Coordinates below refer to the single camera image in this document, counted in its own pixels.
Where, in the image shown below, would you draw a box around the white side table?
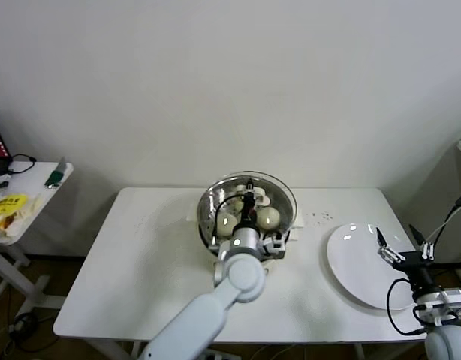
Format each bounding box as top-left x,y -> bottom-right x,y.
0,160 -> 74,311

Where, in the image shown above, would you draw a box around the yellow plastic food bag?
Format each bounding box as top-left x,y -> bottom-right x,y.
0,193 -> 47,241

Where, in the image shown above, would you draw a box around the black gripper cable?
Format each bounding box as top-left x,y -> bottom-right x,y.
386,277 -> 429,337
211,194 -> 250,248

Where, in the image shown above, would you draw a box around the white power strip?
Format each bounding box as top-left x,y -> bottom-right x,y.
203,348 -> 231,360

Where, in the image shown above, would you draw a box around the black charger cable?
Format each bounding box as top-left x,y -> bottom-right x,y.
7,153 -> 38,176

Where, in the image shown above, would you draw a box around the black coiled cable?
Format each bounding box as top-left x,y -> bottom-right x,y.
7,310 -> 40,341

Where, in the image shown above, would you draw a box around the round glass pot lid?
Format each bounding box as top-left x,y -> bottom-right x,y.
197,171 -> 298,245

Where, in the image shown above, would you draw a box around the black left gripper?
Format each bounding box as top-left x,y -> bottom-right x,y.
241,181 -> 258,226

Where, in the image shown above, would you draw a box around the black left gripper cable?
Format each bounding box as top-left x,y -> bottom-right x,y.
211,194 -> 250,248

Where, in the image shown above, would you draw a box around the white oval plate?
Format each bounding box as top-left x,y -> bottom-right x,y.
326,223 -> 423,311

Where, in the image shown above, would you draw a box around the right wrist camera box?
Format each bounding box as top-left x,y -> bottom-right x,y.
442,288 -> 461,307

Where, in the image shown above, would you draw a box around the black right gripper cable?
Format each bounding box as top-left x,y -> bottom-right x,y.
386,277 -> 429,337

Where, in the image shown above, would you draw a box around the perforated steel steamer basket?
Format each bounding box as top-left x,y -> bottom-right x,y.
186,175 -> 306,260

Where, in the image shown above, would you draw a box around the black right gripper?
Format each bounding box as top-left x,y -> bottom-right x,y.
375,223 -> 440,299

